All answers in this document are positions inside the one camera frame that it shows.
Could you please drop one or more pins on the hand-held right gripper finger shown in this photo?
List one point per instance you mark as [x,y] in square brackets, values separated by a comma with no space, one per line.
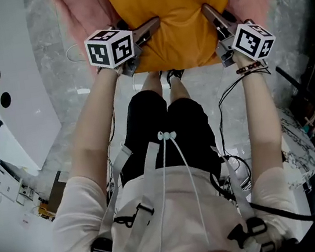
[219,19]
[218,29]

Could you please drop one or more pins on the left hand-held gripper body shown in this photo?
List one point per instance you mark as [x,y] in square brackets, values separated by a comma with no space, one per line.
[105,51]

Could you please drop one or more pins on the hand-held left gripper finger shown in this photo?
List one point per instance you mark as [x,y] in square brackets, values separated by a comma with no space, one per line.
[143,40]
[147,28]

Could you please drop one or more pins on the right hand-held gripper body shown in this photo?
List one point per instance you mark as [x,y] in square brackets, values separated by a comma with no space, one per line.
[253,40]

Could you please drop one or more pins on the person's right forearm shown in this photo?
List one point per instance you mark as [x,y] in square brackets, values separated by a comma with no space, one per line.
[261,112]

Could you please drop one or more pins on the person's left forearm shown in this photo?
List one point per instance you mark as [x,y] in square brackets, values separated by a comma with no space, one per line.
[94,117]

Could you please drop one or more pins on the pink cushioned chair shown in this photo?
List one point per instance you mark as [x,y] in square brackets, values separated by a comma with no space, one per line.
[84,10]

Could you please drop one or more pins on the person's left black shoe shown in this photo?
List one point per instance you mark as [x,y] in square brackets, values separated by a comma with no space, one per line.
[161,74]

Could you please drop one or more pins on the person's black shoe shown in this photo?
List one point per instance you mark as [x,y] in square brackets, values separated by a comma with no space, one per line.
[177,74]
[161,74]

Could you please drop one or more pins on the person's left leg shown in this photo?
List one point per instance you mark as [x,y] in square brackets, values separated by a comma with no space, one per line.
[151,85]

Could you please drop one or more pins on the person's leg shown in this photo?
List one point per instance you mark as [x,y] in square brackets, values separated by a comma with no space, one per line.
[151,85]
[178,91]

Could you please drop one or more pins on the person's right black shoe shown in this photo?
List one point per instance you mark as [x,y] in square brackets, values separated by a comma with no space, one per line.
[177,74]

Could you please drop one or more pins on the person's right leg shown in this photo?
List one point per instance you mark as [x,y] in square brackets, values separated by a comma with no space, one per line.
[178,91]

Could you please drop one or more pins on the black shorts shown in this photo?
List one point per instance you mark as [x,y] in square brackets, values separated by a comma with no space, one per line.
[145,124]

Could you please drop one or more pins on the marble-pattern table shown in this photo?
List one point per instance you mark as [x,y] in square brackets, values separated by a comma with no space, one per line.
[299,154]

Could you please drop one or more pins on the brown wooden cabinet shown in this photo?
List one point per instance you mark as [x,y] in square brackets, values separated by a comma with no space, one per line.
[56,187]

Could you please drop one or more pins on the white storage rack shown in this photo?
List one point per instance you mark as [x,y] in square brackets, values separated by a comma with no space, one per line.
[1,178]

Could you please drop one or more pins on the white shirt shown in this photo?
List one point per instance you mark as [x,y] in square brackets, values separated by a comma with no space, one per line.
[182,206]

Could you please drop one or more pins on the black metal table frame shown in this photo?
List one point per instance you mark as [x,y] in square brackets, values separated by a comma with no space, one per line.
[286,76]

